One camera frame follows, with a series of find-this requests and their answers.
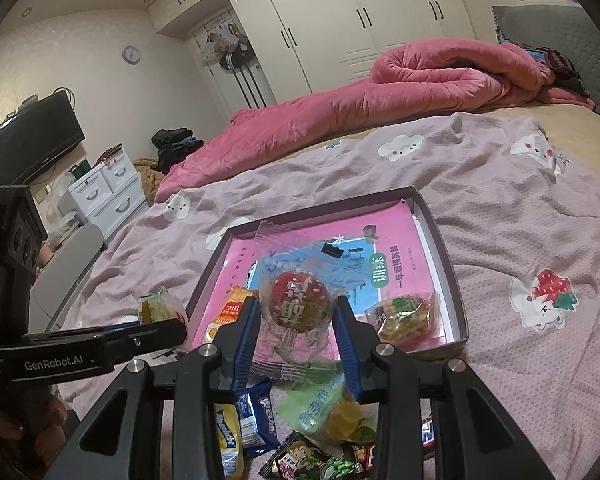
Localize blue biscuit packet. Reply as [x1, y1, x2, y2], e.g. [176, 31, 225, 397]
[236, 379, 279, 457]

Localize grey padded headboard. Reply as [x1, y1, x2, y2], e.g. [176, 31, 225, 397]
[492, 4, 600, 115]

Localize cream wardrobe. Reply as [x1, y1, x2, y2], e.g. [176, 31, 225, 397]
[148, 0, 475, 103]

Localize green label cookie packet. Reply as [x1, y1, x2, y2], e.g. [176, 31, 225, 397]
[364, 292, 445, 352]

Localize white drawer cabinet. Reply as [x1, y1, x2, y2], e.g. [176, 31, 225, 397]
[58, 148, 146, 240]

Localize black flat television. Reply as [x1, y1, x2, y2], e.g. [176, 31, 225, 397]
[0, 91, 85, 185]

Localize green peas snack packet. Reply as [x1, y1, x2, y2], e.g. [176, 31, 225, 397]
[259, 431, 376, 480]

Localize green bag yellow pastry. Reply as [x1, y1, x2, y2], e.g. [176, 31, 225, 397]
[275, 365, 378, 445]

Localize hanging bags on door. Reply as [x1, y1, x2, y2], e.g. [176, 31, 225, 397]
[200, 22, 256, 73]

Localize dark patterned clothes on bed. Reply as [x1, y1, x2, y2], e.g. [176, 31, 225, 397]
[521, 44, 590, 98]

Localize dark shallow cardboard tray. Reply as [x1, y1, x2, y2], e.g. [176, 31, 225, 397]
[184, 185, 470, 361]

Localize brown fuzzy blanket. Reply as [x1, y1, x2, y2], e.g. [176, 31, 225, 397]
[132, 157, 164, 206]

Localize round wall clock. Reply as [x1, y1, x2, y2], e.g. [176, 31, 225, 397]
[121, 46, 140, 65]

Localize pink Chinese picture book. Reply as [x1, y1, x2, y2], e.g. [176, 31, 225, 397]
[191, 198, 449, 351]

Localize yellow wafer bar packet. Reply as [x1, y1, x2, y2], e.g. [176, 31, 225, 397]
[214, 404, 245, 480]

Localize red round snack packet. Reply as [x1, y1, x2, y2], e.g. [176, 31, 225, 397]
[252, 221, 344, 382]

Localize orange bread snack packet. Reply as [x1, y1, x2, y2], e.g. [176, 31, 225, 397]
[201, 286, 259, 344]

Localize small layered cake packet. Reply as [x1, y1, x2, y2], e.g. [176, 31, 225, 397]
[137, 287, 186, 324]

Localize brown Snickers bar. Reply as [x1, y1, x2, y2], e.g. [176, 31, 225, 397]
[351, 417, 434, 474]

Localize pink cartoon bed sheet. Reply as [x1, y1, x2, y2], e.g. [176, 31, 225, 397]
[65, 105, 600, 479]

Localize dark clothes pile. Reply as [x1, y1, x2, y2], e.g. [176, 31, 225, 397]
[151, 128, 204, 174]

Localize person's left hand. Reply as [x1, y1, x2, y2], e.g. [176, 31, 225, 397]
[0, 394, 68, 479]

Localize pink quilted duvet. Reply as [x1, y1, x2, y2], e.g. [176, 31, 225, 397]
[155, 38, 595, 203]

